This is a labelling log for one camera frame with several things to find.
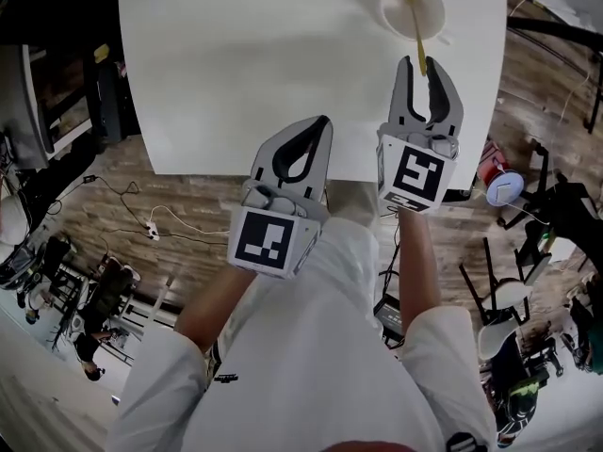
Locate black power adapter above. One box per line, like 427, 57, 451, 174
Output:
373, 293, 407, 344

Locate person's white shirt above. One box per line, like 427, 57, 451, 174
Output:
106, 217, 497, 452

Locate black tripod with equipment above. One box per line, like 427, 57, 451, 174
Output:
515, 176, 603, 286

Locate person's right forearm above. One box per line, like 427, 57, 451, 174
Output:
398, 207, 445, 330

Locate white chair with black legs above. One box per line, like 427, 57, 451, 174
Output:
459, 236, 553, 362

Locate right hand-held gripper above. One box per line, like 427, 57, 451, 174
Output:
375, 56, 464, 216

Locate red books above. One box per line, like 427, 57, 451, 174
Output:
476, 139, 511, 186

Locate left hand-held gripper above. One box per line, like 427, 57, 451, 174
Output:
227, 116, 334, 281

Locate person's left forearm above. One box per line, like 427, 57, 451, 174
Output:
174, 265, 258, 353

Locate yellow stirring stick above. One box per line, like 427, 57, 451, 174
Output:
399, 0, 431, 77

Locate white cup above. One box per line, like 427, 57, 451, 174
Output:
379, 0, 454, 46

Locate black and grey backpack strap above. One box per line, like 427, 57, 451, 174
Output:
447, 432, 487, 452

